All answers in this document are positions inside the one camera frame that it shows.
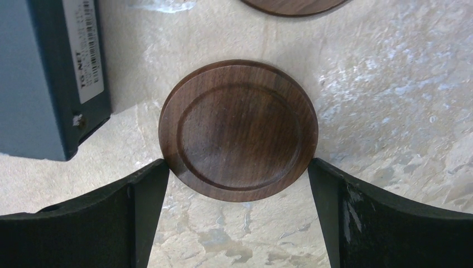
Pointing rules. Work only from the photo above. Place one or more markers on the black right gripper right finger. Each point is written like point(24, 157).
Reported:
point(366, 226)

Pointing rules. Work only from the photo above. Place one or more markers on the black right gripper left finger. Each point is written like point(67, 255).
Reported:
point(112, 226)

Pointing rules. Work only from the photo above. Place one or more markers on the dark wooden coaster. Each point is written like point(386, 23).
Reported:
point(238, 130)
point(293, 8)

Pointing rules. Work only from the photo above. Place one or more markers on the dark flat metal box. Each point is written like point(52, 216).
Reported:
point(54, 90)

